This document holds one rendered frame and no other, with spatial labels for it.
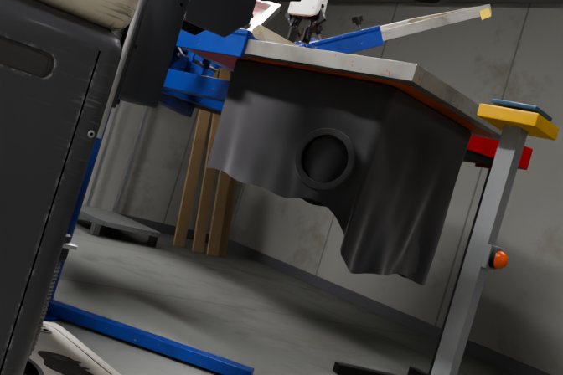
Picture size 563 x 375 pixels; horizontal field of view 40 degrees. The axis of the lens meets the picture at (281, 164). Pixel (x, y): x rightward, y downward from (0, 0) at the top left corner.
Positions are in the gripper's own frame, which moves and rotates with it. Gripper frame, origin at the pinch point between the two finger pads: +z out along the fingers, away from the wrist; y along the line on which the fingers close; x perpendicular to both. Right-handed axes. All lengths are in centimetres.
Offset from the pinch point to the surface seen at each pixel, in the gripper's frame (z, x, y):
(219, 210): 65, 281, -268
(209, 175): 41, 271, -280
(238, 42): 12.0, -29.8, 7.3
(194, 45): 14.5, -29.8, -7.5
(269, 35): 5.7, -16.7, 4.4
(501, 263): 46, -12, 80
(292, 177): 40, -19, 28
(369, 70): 14, -28, 46
